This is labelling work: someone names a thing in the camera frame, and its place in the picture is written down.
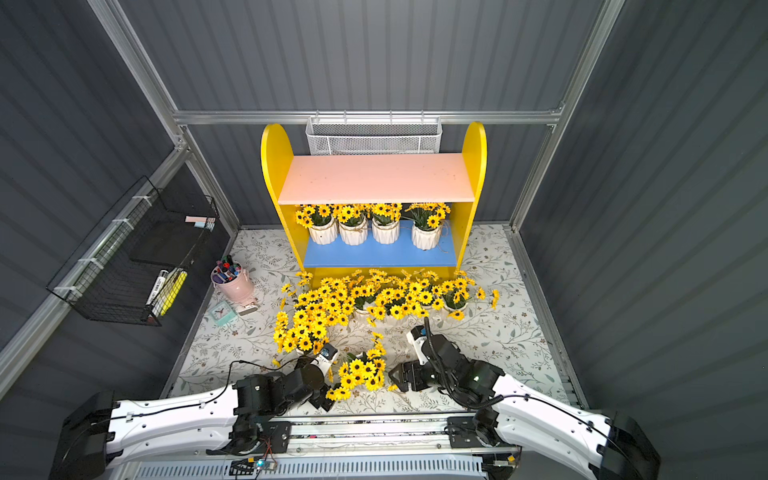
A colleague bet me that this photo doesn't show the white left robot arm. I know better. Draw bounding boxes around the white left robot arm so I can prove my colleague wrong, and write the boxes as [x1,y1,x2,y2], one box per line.
[49,351,335,479]

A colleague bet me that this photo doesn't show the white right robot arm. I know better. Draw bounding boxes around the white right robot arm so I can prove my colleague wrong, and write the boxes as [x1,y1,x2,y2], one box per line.
[388,325,661,479]

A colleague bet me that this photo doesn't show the sunflower pot back row right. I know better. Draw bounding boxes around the sunflower pot back row right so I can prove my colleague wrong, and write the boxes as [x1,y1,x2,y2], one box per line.
[370,203,402,245]

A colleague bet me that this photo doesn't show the sunflower pot row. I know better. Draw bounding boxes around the sunflower pot row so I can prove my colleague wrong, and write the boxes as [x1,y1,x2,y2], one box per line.
[295,204,338,245]
[370,203,402,245]
[334,204,368,246]

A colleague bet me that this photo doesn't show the sunflower pot back row middle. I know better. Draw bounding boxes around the sunflower pot back row middle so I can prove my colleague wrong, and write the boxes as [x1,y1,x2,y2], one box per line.
[334,204,368,246]

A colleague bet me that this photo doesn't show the sunflower pot back row left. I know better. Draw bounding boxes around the sunflower pot back row left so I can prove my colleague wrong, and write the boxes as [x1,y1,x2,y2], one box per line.
[295,204,338,245]

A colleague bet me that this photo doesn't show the mint green alarm clock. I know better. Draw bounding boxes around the mint green alarm clock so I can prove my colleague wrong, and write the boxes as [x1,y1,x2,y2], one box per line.
[207,301,238,327]

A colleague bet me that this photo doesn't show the pink metal marker bucket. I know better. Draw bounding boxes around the pink metal marker bucket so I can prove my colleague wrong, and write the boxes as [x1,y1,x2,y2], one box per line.
[210,255,256,306]

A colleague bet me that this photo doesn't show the yellow wooden shelf unit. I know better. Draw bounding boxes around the yellow wooden shelf unit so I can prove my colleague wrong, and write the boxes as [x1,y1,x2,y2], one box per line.
[261,122,488,281]

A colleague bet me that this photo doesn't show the yellow book in basket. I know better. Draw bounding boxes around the yellow book in basket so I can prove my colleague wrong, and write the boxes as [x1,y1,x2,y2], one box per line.
[151,268,188,318]

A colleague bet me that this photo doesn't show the white marker in basket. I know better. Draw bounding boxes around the white marker in basket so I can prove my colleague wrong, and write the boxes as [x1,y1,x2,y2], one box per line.
[146,270,169,305]

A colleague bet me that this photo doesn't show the pink and blue sticky notes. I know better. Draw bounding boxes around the pink and blue sticky notes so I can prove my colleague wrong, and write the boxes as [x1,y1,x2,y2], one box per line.
[185,216,216,231]

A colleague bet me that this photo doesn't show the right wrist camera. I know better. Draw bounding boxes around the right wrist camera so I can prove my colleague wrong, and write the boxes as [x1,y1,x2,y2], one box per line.
[406,325,429,365]

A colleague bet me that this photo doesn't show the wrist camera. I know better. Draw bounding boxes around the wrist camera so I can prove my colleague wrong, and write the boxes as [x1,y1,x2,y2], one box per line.
[312,343,339,376]
[406,325,429,365]

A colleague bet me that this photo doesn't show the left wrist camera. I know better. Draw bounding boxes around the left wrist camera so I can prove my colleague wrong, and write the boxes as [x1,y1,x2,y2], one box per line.
[312,343,339,376]

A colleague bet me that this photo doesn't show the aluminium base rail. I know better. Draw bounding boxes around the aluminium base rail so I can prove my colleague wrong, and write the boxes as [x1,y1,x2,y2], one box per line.
[271,412,530,454]

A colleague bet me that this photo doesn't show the black wire wall basket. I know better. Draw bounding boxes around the black wire wall basket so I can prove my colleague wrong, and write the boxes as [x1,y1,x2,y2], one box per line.
[47,177,219,327]

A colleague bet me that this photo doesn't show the white wire wall basket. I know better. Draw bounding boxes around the white wire wall basket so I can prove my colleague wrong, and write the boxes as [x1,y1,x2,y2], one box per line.
[305,119,443,155]

